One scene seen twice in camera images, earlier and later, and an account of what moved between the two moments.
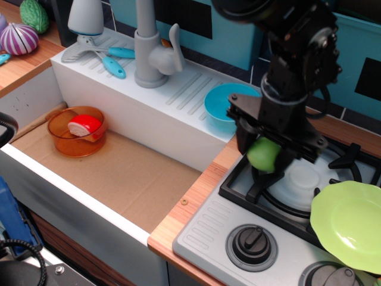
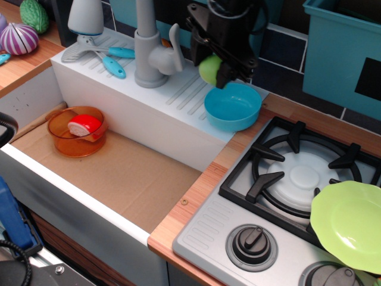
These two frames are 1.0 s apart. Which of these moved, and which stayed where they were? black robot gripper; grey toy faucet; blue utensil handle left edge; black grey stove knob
Moved: black robot gripper
Stayed: black grey stove knob; grey toy faucet; blue utensil handle left edge
